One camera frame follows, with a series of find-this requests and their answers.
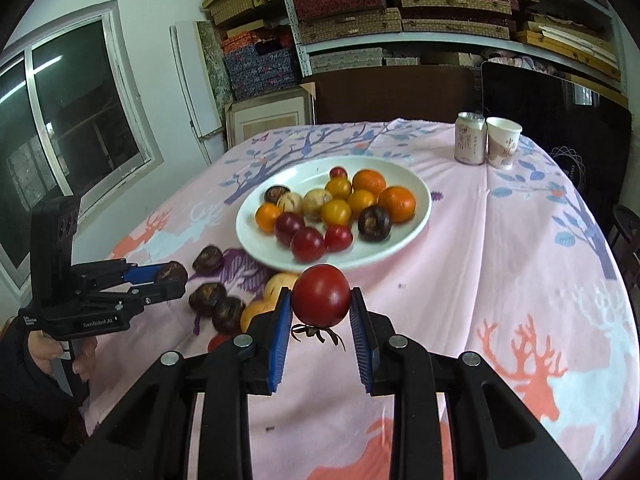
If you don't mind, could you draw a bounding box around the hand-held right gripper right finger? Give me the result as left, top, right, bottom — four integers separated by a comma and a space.
350, 287, 583, 480

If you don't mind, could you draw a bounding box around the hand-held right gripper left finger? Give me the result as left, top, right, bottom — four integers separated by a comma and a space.
60, 287, 293, 480

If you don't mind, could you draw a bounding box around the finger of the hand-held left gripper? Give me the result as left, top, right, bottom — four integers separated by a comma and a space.
75, 280, 187, 317
72, 258, 168, 291

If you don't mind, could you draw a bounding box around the dark red tomato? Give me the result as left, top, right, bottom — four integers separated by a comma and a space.
274, 212, 306, 247

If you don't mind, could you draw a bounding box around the orange kumquat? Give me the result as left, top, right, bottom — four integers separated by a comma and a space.
255, 203, 282, 232

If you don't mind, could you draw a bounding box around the yellow tomato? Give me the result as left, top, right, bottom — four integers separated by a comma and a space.
320, 199, 353, 227
346, 189, 377, 217

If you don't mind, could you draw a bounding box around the orange mandarin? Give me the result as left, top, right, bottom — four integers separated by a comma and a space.
377, 186, 417, 224
352, 169, 387, 196

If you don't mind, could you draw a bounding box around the pale yellow round fruit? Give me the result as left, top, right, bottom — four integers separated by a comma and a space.
302, 188, 334, 221
263, 272, 299, 306

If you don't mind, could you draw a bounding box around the orange tomato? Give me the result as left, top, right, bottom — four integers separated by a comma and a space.
325, 177, 353, 200
240, 300, 276, 333

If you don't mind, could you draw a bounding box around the white oval plate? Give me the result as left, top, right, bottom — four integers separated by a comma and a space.
235, 156, 432, 274

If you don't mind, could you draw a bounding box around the person's left forearm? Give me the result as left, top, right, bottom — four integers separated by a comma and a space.
0, 317, 88, 480

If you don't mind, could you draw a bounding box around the person's left hand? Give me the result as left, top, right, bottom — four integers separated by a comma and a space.
29, 334, 98, 380

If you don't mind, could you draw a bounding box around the sliding window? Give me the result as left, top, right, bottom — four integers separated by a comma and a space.
0, 0, 164, 291

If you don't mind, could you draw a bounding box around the striped pepino melon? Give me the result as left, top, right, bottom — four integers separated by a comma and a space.
276, 192, 304, 217

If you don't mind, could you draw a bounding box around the pink deer print tablecloth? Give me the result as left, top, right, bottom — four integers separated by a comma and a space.
82, 118, 638, 480

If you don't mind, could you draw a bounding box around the white board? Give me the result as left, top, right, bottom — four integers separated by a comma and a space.
170, 20, 224, 166

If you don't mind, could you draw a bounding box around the mottled stone slab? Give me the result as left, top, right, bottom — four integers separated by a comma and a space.
196, 20, 236, 108

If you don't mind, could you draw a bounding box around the stack of blue patterned boxes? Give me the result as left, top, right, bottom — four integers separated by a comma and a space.
222, 27, 301, 101

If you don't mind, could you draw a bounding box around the white can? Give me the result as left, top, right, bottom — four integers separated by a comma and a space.
454, 111, 487, 166

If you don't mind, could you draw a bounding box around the paper cup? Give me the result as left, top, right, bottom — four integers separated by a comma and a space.
486, 117, 523, 169

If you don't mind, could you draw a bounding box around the brown wooden board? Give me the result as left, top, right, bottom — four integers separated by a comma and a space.
314, 65, 483, 126

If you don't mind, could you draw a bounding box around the dark wooden chair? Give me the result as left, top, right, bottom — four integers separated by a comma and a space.
607, 203, 640, 281

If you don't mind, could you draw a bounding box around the white metal shelf rack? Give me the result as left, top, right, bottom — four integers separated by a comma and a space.
275, 0, 628, 96

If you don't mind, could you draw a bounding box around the black panel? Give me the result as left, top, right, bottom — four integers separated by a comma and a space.
480, 59, 632, 221

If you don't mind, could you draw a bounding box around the stack of woven flat boxes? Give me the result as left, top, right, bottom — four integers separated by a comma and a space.
292, 0, 541, 61

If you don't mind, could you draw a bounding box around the pink cloth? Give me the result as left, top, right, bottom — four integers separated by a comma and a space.
487, 51, 551, 72

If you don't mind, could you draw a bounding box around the stack of wooden frames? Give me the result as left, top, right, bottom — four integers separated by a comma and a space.
515, 10, 623, 81

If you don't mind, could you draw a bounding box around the light wooden picture frame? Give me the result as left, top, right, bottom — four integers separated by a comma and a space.
225, 82, 317, 151

